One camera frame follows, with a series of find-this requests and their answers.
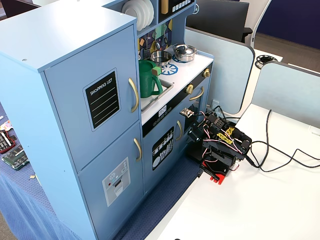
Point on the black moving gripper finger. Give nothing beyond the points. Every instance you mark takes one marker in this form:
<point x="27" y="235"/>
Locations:
<point x="206" y="147"/>

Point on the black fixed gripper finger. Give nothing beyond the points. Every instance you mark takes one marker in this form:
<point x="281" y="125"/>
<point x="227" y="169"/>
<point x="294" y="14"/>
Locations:
<point x="194" y="150"/>

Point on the blue shopping list cabinet door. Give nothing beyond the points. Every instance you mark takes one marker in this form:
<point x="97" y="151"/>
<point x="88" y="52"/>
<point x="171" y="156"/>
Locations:
<point x="70" y="112"/>

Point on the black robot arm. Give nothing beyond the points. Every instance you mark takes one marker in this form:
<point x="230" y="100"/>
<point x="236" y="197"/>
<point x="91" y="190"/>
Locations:
<point x="240" y="147"/>

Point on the blue oven door with window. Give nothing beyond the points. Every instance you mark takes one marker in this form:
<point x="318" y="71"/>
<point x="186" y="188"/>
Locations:
<point x="197" y="96"/>

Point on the blue dishwasher print door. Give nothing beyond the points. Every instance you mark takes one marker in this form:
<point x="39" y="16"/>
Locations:
<point x="150" y="180"/>

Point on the open steel toy pot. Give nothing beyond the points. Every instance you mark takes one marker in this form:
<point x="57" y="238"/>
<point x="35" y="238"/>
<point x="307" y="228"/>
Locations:
<point x="160" y="58"/>

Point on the blue ice dispenser cabinet door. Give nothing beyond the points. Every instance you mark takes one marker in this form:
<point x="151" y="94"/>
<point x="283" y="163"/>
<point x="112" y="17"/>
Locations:
<point x="92" y="180"/>

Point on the red table clamp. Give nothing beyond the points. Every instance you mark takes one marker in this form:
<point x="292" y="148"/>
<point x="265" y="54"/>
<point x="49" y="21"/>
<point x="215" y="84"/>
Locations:
<point x="217" y="175"/>

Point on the gold oven knob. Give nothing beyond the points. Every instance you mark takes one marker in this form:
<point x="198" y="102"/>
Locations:
<point x="206" y="72"/>
<point x="190" y="89"/>

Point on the grey toy sink basin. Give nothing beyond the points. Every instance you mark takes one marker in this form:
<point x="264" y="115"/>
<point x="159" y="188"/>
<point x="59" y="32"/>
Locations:
<point x="165" y="86"/>

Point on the light blue desk divider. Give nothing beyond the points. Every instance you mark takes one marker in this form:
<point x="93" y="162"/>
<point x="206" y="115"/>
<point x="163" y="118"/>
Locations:
<point x="287" y="95"/>
<point x="225" y="75"/>

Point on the green plastic pitcher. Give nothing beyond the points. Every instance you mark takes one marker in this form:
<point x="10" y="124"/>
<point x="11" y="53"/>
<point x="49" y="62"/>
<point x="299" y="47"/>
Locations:
<point x="147" y="82"/>

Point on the small green wooden block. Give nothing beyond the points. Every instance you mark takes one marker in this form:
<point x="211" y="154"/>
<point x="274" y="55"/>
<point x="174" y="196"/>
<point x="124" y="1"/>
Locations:
<point x="156" y="71"/>

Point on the steel toy pot with lid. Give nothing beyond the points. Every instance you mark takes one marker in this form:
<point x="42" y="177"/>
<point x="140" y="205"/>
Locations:
<point x="185" y="51"/>

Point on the steel slotted skimmer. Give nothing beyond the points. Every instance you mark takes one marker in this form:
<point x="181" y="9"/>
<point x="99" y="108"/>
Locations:
<point x="146" y="53"/>

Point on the steel toy ladle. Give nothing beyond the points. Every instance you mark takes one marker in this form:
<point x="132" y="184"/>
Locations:
<point x="157" y="45"/>

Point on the hanging silver spoon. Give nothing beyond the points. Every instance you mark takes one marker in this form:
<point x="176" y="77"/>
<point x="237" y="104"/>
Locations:
<point x="165" y="39"/>

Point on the black computer monitor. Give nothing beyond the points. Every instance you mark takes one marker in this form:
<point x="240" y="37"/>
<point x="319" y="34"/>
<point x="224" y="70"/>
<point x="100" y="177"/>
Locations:
<point x="217" y="17"/>

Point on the black toy microwave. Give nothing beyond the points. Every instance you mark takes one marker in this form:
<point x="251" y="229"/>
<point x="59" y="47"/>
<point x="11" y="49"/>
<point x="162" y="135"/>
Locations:
<point x="175" y="13"/>

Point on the white toy plate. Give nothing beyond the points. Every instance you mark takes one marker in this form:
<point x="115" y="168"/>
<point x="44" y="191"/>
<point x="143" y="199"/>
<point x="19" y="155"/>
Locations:
<point x="147" y="17"/>
<point x="130" y="10"/>
<point x="152" y="12"/>

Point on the small wooden chip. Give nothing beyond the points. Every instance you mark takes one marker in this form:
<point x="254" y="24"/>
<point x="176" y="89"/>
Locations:
<point x="32" y="177"/>

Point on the blue wooden toy kitchen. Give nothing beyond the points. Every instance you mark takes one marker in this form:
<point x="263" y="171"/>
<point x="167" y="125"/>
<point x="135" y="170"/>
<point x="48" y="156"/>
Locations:
<point x="50" y="37"/>

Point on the green circuit board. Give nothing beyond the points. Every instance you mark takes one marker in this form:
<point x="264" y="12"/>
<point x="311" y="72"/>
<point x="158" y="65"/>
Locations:
<point x="15" y="158"/>

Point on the red black bit case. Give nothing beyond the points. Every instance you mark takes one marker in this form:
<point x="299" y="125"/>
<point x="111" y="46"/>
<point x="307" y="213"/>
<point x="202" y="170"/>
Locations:
<point x="6" y="142"/>

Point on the colourful sticker sheet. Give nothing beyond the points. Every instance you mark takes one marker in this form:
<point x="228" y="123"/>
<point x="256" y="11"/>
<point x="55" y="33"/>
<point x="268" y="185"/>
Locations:
<point x="5" y="125"/>

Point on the dark brown desk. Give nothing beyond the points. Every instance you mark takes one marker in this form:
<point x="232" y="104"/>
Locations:
<point x="15" y="6"/>

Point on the small wrist camera board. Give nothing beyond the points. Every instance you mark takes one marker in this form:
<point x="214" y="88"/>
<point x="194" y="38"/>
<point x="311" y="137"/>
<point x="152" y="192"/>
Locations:
<point x="186" y="112"/>

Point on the white curved frame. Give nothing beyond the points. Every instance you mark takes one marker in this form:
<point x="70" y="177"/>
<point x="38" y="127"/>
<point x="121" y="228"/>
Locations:
<point x="261" y="17"/>

